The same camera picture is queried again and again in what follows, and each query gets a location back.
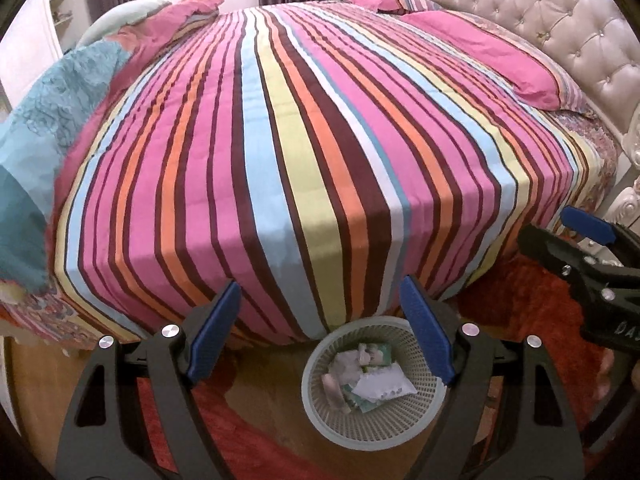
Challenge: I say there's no white wrapper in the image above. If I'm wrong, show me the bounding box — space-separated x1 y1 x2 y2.
352 362 418 402

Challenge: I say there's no white green toothpaste box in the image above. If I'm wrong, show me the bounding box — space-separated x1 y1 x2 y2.
358 344 393 367

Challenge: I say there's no tall white cosmetic box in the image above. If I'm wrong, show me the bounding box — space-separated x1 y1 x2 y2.
321 373 352 414

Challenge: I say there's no yushu green tissue pack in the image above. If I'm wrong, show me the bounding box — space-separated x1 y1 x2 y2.
341 385 384 414

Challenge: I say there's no white plastic toilet-print bag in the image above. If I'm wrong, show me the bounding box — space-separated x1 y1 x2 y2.
329 350 362 387

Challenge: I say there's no person's right hand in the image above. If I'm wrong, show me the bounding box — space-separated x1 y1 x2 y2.
594 349 640 410

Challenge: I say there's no pale green mesh wastebasket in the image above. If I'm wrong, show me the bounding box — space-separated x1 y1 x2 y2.
300 316 447 452

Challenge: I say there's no large pink pillow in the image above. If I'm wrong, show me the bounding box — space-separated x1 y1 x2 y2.
401 10 592 117

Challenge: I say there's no tufted cream headboard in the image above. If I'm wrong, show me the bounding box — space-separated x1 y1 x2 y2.
433 0 639 164

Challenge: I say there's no striped colourful bedspread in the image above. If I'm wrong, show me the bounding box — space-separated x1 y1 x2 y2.
52 2 570 344

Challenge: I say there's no small pink pillow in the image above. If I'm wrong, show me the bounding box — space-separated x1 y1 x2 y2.
345 0 442 15

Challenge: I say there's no teal fuzzy blanket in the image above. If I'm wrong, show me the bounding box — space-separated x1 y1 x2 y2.
1 40 130 294

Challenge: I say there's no folded pink striped quilt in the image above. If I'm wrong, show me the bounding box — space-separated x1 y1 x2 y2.
75 0 224 73

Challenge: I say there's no white wardrobe cabinet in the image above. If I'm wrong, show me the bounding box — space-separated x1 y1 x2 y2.
1 0 92 108

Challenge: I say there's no pale green pillow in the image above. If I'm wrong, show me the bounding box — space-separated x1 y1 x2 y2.
76 0 171 48

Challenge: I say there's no cream carved bed frame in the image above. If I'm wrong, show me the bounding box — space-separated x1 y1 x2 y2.
549 104 640 266

